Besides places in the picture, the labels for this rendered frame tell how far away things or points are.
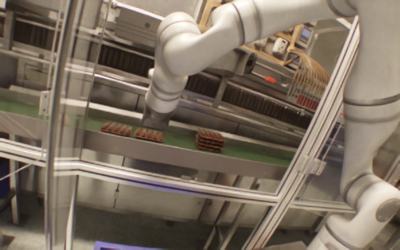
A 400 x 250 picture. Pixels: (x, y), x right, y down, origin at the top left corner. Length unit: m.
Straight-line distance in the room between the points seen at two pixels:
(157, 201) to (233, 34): 0.97
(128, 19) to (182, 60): 0.46
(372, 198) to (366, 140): 0.12
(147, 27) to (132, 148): 0.41
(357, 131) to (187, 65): 0.33
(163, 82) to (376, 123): 0.38
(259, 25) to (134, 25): 0.49
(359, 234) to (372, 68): 0.34
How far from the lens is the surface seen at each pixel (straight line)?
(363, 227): 0.52
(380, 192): 0.50
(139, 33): 0.71
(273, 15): 0.32
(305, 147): 0.81
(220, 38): 0.29
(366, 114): 0.41
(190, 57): 0.28
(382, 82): 0.40
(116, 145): 0.67
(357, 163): 0.51
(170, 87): 0.36
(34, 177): 1.20
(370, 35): 0.39
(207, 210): 1.22
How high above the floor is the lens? 0.95
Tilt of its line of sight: 15 degrees down
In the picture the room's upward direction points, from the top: 19 degrees clockwise
